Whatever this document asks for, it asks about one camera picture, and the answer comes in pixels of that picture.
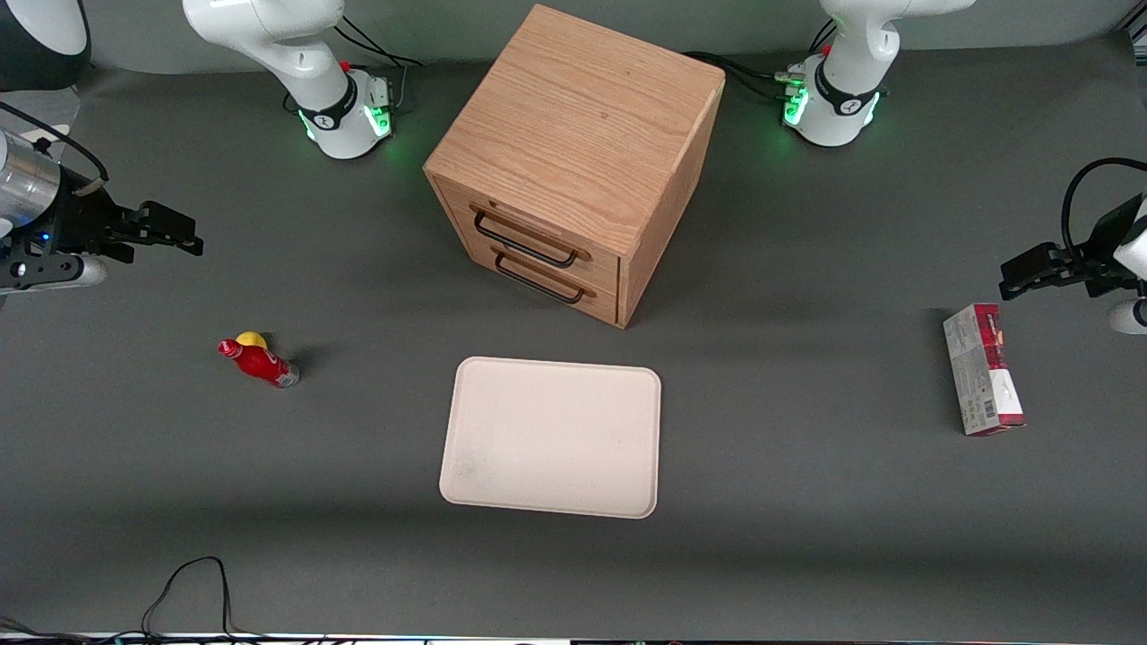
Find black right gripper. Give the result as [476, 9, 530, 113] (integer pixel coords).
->
[0, 183, 205, 271]

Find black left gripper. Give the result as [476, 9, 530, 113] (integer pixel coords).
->
[998, 193, 1147, 302]

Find red coke bottle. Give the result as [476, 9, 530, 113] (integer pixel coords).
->
[218, 339, 301, 390]

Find cream rectangular tray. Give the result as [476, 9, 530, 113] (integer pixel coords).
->
[438, 356, 663, 520]

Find red and white carton box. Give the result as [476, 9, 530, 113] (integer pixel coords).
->
[942, 303, 1027, 438]

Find wooden drawer front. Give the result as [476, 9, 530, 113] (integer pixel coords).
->
[436, 176, 623, 293]
[466, 229, 621, 327]

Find oak wooden drawer cabinet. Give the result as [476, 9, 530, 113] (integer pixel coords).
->
[423, 4, 727, 330]

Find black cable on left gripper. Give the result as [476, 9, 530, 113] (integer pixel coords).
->
[1061, 158, 1147, 262]

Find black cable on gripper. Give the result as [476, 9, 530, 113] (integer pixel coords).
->
[0, 101, 110, 198]
[1061, 158, 1147, 262]

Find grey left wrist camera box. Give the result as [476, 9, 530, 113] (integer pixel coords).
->
[1108, 298, 1147, 336]

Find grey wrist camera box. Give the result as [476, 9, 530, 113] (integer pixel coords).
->
[1108, 298, 1147, 336]
[0, 254, 108, 293]

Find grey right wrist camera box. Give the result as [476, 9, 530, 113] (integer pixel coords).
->
[0, 254, 108, 293]

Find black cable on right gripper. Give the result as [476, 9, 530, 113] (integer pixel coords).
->
[0, 101, 110, 198]

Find black cables at right arm base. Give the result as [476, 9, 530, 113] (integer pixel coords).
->
[333, 14, 424, 116]

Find black cables at arm base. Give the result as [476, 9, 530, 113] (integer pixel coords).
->
[684, 18, 839, 101]
[333, 14, 424, 116]

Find thin black loose cable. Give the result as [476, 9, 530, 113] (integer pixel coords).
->
[0, 556, 328, 645]

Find black metal drawer handle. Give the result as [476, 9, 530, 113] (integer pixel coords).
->
[472, 209, 581, 270]
[494, 251, 587, 306]

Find black cables at left arm base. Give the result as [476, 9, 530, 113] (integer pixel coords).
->
[684, 18, 839, 101]

